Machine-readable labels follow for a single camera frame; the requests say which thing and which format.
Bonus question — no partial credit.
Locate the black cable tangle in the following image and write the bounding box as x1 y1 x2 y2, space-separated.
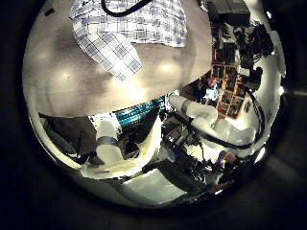
231 22 275 68

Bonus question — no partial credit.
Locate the wooden shelf with colourful items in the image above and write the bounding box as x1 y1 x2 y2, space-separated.
209 60 254 120

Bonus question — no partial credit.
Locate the seated operator person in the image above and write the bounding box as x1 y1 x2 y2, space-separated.
216 149 238 168

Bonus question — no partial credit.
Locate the black equipment box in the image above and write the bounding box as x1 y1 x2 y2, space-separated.
205 0 251 27

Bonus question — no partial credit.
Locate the bright strip light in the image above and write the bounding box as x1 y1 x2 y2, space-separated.
253 146 267 165

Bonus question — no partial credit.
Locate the blue white plaid shirt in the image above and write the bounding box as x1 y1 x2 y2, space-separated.
68 0 188 82

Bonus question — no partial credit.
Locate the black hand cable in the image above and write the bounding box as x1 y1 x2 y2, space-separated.
101 0 153 18

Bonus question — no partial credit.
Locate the teal striped panel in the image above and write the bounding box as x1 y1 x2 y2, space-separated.
114 96 166 127

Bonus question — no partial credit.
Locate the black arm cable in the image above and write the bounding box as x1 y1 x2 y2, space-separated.
178 89 267 150

